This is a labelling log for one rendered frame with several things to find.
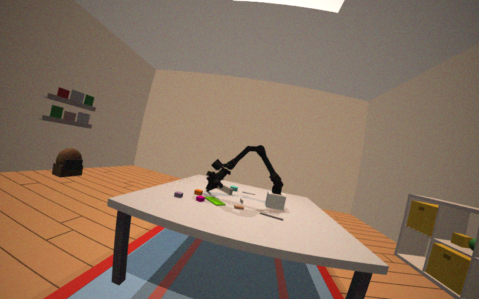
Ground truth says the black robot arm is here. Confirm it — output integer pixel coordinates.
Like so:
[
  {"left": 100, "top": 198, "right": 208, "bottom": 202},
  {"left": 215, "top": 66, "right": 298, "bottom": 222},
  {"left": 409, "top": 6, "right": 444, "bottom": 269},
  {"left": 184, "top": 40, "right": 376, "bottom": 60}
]
[{"left": 206, "top": 145, "right": 283, "bottom": 195}]

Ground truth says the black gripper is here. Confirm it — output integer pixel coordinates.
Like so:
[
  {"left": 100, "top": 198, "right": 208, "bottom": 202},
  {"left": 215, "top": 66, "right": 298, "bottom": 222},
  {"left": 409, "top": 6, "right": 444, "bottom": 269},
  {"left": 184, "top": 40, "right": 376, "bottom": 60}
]
[{"left": 206, "top": 172, "right": 224, "bottom": 192}]

